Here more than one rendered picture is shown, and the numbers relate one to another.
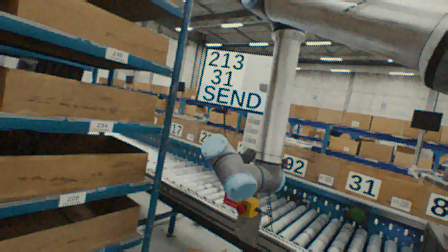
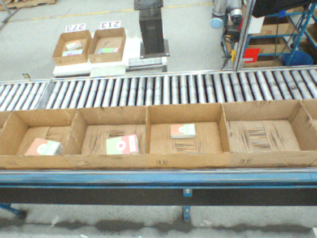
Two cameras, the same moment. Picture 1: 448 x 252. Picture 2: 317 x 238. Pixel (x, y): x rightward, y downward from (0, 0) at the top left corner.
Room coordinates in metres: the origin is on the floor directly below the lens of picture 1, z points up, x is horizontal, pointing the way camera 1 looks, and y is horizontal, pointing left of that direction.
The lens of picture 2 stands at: (1.86, -1.36, 1.93)
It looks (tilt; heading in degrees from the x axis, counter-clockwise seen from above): 52 degrees down; 153
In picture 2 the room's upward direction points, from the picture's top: 9 degrees counter-clockwise
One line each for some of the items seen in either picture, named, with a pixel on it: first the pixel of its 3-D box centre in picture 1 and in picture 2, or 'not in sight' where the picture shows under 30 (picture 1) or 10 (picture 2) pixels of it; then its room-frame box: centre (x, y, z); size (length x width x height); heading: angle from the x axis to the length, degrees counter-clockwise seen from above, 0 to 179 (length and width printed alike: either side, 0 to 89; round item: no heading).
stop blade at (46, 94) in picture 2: not in sight; (43, 102); (0.40, -1.55, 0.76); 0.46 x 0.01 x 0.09; 144
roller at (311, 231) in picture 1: (312, 230); (211, 98); (1.15, -0.54, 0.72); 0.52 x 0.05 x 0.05; 144
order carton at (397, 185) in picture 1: (377, 185); (185, 135); (1.39, -0.97, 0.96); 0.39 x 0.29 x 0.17; 54
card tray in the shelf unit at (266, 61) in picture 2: not in sight; (252, 52); (0.75, 0.48, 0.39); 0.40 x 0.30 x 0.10; 144
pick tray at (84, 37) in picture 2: not in sight; (73, 47); (-0.07, -1.11, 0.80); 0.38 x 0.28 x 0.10; 149
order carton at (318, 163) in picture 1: (312, 166); (263, 134); (1.63, -0.66, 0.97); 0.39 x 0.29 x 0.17; 54
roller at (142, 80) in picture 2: not in sight; (140, 101); (0.84, -0.95, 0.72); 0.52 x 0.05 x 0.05; 144
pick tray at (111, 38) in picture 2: not in sight; (108, 45); (0.13, -0.84, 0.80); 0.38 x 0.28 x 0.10; 144
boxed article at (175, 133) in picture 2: not in sight; (183, 131); (1.33, -0.94, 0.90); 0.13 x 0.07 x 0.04; 54
